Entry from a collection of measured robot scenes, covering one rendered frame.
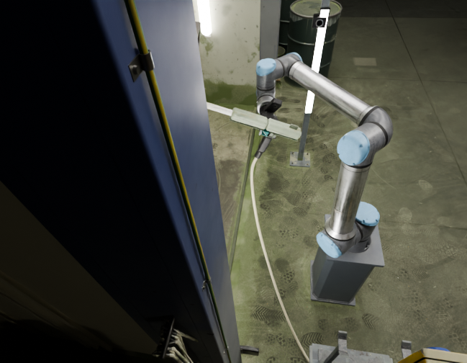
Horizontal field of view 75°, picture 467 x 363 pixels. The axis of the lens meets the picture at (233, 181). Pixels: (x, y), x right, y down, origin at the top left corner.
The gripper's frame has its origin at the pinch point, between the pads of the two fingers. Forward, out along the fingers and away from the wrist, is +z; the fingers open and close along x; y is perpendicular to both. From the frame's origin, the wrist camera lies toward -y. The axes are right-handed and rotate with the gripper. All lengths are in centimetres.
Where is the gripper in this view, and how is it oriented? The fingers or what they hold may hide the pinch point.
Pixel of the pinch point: (270, 132)
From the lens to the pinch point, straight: 132.9
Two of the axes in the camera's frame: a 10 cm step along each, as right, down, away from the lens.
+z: -0.3, 7.4, -6.7
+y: -3.5, 6.2, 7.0
